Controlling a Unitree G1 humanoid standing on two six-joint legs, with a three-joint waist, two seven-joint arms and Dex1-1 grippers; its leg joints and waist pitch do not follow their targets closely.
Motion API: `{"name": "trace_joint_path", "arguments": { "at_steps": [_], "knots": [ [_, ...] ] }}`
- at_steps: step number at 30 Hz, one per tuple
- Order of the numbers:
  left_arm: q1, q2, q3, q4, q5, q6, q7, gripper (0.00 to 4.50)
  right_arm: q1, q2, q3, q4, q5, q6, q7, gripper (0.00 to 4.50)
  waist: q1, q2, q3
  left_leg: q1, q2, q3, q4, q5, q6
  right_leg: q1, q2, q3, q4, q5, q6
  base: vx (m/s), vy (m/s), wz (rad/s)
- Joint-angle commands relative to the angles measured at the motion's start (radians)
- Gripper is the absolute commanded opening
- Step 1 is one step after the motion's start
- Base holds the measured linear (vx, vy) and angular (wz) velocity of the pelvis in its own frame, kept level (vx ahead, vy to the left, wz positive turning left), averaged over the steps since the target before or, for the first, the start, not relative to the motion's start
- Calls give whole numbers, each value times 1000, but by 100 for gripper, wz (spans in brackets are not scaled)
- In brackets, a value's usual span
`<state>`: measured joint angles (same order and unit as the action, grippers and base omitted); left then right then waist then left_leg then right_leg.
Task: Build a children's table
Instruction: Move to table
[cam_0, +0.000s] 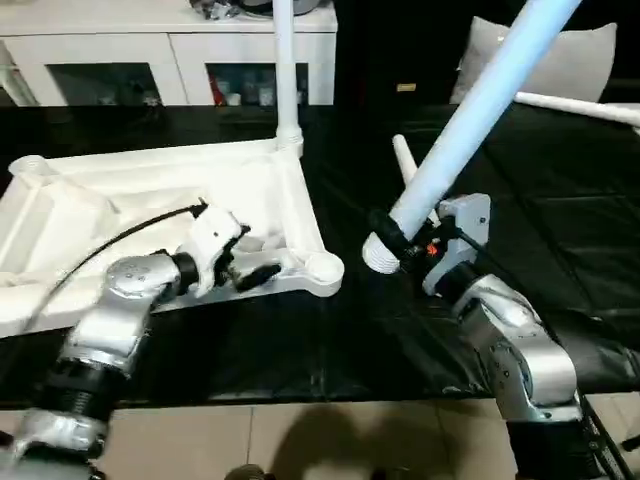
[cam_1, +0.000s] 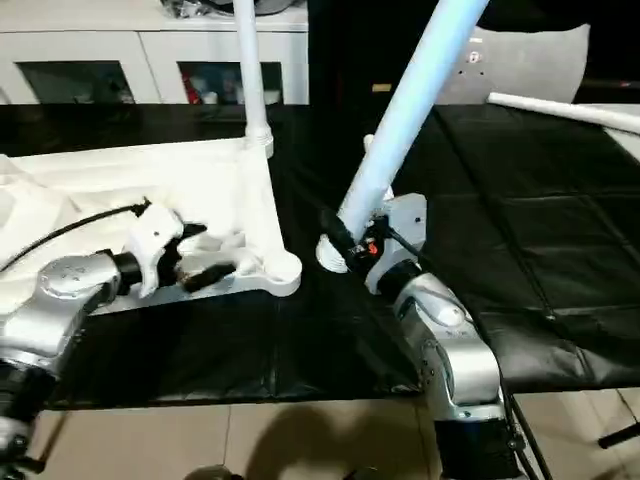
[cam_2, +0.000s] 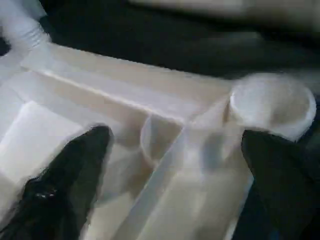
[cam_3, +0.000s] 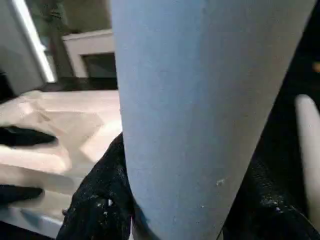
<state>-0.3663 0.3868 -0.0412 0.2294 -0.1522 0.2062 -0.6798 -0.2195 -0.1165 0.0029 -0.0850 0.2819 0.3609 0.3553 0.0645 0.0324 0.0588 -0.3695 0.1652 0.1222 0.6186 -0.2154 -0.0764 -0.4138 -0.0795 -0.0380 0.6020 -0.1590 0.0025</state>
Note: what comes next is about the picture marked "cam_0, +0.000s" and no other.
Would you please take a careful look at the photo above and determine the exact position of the white plastic table top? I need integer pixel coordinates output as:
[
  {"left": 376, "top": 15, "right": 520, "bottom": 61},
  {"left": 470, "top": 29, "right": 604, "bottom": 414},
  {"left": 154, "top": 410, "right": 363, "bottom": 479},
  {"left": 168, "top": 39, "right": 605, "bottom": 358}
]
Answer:
[{"left": 0, "top": 138, "right": 346, "bottom": 336}]

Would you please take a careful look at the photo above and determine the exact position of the white plastic table leg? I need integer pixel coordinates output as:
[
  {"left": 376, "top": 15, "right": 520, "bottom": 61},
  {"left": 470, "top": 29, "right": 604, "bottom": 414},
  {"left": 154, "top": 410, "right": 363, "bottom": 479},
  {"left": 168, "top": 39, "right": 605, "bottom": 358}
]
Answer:
[
  {"left": 515, "top": 90, "right": 640, "bottom": 129},
  {"left": 272, "top": 0, "right": 304, "bottom": 159},
  {"left": 391, "top": 135, "right": 423, "bottom": 199},
  {"left": 362, "top": 0, "right": 583, "bottom": 274}
]

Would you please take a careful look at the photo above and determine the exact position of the black work mat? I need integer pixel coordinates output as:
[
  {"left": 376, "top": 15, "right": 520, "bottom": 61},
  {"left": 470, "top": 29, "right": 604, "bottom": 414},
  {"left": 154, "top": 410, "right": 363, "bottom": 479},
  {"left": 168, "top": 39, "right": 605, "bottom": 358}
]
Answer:
[{"left": 0, "top": 100, "right": 640, "bottom": 411}]

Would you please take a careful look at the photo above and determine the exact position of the black sofa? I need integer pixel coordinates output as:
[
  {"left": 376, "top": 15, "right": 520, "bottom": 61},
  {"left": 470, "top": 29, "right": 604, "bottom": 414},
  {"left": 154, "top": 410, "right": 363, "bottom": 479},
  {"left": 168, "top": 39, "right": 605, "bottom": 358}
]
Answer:
[{"left": 330, "top": 0, "right": 640, "bottom": 106}]

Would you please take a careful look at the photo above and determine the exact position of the white glass-door cabinet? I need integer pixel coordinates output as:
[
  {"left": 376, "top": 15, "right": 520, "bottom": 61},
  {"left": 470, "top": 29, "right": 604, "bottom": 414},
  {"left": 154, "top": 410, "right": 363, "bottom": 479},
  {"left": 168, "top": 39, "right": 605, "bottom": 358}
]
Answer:
[{"left": 0, "top": 0, "right": 336, "bottom": 109}]

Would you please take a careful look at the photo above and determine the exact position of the grey cushion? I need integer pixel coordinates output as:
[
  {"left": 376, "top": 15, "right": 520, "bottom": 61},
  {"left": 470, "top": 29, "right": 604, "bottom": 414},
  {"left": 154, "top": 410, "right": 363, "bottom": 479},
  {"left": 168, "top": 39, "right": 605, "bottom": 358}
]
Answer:
[{"left": 452, "top": 15, "right": 619, "bottom": 106}]

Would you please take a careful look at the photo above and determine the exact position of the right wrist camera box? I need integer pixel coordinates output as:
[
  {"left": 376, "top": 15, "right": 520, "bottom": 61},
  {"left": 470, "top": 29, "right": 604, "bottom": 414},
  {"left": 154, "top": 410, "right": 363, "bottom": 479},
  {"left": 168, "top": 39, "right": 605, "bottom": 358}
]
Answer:
[{"left": 420, "top": 195, "right": 493, "bottom": 296}]

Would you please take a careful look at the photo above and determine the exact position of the dark cabled device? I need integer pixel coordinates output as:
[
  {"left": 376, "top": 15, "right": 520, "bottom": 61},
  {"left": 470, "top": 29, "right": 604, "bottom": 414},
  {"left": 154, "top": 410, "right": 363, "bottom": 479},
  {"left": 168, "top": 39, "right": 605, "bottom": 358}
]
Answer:
[{"left": 190, "top": 0, "right": 331, "bottom": 21}]

